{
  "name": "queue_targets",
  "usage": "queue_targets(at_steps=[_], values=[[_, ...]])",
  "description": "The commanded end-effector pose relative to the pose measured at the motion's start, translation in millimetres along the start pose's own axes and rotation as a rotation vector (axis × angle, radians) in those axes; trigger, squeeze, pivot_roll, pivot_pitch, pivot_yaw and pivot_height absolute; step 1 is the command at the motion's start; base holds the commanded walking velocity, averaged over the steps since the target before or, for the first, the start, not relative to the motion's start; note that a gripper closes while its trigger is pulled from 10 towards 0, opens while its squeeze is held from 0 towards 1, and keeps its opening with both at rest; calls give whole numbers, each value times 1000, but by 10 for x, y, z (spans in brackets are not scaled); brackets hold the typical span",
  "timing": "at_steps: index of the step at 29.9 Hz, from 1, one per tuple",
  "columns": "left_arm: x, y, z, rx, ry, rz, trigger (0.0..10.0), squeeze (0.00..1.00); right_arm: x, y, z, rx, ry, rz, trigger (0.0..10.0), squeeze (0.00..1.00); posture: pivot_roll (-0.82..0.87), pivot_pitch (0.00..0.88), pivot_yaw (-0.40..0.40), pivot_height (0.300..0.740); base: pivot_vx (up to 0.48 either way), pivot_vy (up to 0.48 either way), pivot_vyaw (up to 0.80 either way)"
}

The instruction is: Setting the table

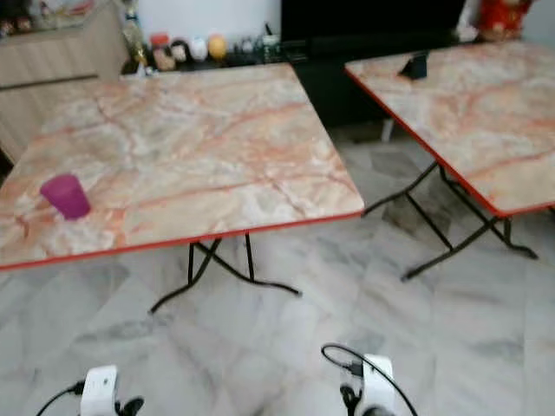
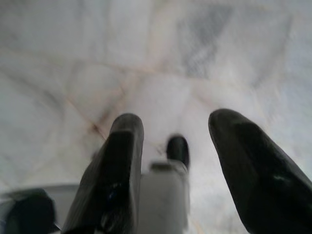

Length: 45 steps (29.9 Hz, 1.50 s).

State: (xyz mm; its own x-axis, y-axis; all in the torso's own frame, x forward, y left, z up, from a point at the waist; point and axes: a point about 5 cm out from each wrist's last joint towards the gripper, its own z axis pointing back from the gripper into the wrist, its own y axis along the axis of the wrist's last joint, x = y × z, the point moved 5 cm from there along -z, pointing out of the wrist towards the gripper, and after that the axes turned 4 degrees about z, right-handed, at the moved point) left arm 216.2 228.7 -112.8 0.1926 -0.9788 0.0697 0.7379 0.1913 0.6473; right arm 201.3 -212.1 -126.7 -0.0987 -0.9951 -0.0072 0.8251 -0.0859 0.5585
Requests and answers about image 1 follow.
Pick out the marble-pattern folding table red edge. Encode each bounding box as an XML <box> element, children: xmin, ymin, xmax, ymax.
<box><xmin>344</xmin><ymin>39</ymin><xmax>555</xmax><ymax>282</ymax></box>
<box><xmin>0</xmin><ymin>62</ymin><xmax>366</xmax><ymax>315</ymax></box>

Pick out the brown round figurine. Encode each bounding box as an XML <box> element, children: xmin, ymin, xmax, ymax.
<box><xmin>153</xmin><ymin>48</ymin><xmax>177</xmax><ymax>73</ymax></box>

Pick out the red festive figurine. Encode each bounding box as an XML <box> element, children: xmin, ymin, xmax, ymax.
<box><xmin>476</xmin><ymin>0</ymin><xmax>535</xmax><ymax>43</ymax></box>

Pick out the white round figurine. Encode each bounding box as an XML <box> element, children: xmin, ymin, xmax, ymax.
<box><xmin>189</xmin><ymin>36</ymin><xmax>210</xmax><ymax>62</ymax></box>

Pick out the light wooden cabinet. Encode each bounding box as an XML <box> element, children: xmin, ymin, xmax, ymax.
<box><xmin>0</xmin><ymin>5</ymin><xmax>132</xmax><ymax>166</ymax></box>

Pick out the black television screen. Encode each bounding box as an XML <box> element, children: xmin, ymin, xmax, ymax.
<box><xmin>280</xmin><ymin>0</ymin><xmax>468</xmax><ymax>43</ymax></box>

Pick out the purple plastic cup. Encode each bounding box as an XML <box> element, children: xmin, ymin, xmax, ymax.
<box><xmin>40</xmin><ymin>173</ymin><xmax>92</xmax><ymax>221</ymax></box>

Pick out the small black stand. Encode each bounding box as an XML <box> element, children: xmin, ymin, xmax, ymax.
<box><xmin>401</xmin><ymin>50</ymin><xmax>430</xmax><ymax>81</ymax></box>

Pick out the dark round figurine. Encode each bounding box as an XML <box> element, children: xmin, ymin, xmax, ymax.
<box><xmin>172</xmin><ymin>39</ymin><xmax>191</xmax><ymax>64</ymax></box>

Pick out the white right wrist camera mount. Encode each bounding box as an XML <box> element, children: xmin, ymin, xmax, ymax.
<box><xmin>361</xmin><ymin>354</ymin><xmax>399</xmax><ymax>416</ymax></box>

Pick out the tall decorated bottle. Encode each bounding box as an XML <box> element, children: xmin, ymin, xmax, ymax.
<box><xmin>121</xmin><ymin>0</ymin><xmax>147</xmax><ymax>72</ymax></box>

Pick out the yellow round figurine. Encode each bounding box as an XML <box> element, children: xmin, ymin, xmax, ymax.
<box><xmin>208</xmin><ymin>34</ymin><xmax>228</xmax><ymax>62</ymax></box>

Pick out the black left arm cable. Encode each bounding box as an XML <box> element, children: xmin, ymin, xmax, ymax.
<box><xmin>36</xmin><ymin>380</ymin><xmax>86</xmax><ymax>416</ymax></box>

